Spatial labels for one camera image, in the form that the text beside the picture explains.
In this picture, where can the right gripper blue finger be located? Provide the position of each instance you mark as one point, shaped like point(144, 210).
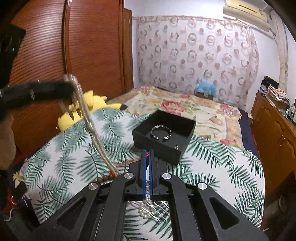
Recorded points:
point(150, 175)
point(144, 173)

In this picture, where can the black square jewelry box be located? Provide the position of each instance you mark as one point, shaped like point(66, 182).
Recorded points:
point(171, 150)

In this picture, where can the silver metal bangle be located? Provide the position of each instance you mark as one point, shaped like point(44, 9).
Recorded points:
point(161, 131)

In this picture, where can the person's left hand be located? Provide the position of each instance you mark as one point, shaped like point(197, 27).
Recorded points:
point(7, 142)

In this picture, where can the floral bed blanket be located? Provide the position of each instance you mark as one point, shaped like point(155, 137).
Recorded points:
point(217, 121)

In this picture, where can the brown louvered wardrobe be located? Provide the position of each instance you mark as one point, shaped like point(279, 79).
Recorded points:
point(79, 37)

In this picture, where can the yellow pikachu plush toy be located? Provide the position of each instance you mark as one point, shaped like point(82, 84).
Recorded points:
point(73, 113)

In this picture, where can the blue plush toy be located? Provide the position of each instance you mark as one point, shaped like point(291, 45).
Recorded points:
point(205, 87)

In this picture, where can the pink circle pattern curtain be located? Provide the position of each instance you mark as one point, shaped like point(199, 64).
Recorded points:
point(175, 52)

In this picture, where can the wooden cabinet counter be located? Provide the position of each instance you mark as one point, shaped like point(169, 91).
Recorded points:
point(274, 137)

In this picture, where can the stack of folded clothes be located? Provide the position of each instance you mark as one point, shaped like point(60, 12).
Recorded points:
point(272, 87)

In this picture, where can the beige side curtain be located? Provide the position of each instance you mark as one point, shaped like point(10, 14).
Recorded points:
point(281, 41)

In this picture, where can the wall air conditioner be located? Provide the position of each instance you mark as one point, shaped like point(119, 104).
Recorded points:
point(248, 13)

